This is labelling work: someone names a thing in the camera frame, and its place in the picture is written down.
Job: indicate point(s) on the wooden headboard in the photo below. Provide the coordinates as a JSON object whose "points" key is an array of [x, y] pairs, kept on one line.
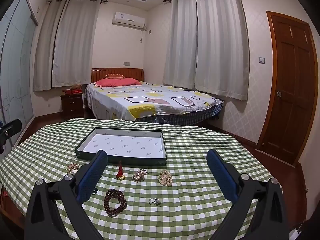
{"points": [[117, 70]]}

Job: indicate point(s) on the dark wooden nightstand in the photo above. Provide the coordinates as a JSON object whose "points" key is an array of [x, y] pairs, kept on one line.
{"points": [[72, 105]]}

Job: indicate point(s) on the red gift box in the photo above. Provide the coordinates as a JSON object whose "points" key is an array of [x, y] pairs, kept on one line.
{"points": [[73, 91]]}

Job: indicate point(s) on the brown stuffed toy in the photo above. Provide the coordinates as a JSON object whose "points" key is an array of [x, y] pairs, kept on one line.
{"points": [[76, 87]]}

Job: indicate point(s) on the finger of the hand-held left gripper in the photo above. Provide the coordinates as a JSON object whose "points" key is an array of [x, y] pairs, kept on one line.
{"points": [[11, 127]]}

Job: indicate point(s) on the red cushion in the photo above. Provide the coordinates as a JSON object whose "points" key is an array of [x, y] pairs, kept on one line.
{"points": [[114, 76]]}

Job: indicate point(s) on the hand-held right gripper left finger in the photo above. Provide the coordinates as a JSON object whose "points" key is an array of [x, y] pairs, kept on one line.
{"points": [[91, 177]]}

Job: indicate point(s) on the red tassel pendant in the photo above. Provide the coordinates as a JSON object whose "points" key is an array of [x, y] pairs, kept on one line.
{"points": [[120, 172]]}

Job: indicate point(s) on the frosted glass wardrobe door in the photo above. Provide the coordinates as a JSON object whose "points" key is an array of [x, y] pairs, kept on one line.
{"points": [[15, 75]]}

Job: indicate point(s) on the white curtain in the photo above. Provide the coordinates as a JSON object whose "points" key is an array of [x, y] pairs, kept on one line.
{"points": [[75, 45], [45, 55], [180, 45], [222, 42]]}

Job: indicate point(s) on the white air conditioner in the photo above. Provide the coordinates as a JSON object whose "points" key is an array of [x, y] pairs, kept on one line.
{"points": [[128, 20]]}

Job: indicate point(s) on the green checkered tablecloth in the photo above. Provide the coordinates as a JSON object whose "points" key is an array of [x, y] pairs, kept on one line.
{"points": [[187, 155]]}

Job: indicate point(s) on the brown wooden door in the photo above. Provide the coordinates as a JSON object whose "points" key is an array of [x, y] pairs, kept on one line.
{"points": [[290, 85]]}

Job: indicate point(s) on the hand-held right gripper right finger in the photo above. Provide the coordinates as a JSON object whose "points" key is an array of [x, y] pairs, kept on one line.
{"points": [[222, 177]]}

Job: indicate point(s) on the white shallow tray box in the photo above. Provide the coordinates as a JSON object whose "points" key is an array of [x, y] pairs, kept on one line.
{"points": [[125, 142]]}

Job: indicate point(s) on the patterned white bed quilt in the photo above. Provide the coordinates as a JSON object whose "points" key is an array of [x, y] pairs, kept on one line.
{"points": [[150, 97]]}

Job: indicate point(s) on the pink pillow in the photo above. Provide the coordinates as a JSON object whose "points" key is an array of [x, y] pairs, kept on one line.
{"points": [[117, 82]]}

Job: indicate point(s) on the blue plaid bed sheet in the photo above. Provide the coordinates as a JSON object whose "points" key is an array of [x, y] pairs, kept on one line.
{"points": [[190, 116]]}

